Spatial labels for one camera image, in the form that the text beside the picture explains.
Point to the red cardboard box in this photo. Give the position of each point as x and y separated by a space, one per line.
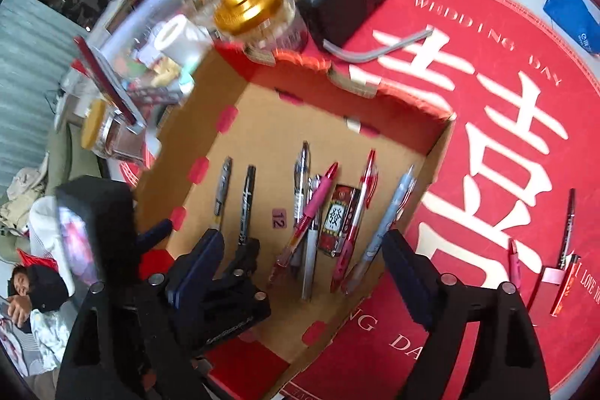
262 123

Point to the tile print lighter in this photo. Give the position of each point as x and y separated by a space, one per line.
338 219

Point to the floral printed blanket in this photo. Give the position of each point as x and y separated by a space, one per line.
42 334

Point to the red pen with pink grip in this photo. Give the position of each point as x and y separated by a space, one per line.
514 262
309 212

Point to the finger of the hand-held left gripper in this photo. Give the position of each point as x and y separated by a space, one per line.
239 283
154 233

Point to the small red box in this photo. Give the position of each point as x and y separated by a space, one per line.
543 292

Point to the black clear retractable pen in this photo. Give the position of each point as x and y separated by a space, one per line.
301 175

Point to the phone with red case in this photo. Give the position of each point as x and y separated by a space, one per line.
108 81

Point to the red gold printed lighter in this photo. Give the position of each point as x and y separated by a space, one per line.
566 287

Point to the thick black marker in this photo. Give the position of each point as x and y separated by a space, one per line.
246 203

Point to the clear red retractable pen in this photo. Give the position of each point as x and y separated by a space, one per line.
361 194

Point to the red round printed mat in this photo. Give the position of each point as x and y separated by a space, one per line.
468 334

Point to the white cloth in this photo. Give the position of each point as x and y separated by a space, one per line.
47 222

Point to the jar with yellow lid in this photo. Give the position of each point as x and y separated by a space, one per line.
101 128

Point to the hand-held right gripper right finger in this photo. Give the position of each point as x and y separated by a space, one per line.
410 283

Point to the white teal round gadget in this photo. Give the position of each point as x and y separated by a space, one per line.
186 76

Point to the beige cloth pile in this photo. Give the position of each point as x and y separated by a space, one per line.
21 198

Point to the thin black marker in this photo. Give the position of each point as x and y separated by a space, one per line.
567 226

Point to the blue plastic bag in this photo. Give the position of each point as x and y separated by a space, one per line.
574 23

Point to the white paper roll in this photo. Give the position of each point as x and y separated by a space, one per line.
180 39

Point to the light blue pen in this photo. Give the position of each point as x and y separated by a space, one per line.
389 217

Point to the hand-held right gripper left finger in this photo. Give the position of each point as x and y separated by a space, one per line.
197 273

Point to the grey grip retractable pen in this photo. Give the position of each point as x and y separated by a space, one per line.
222 189

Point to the olive green cushion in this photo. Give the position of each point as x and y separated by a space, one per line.
61 165

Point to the jar with gold lid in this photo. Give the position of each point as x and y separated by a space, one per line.
248 11

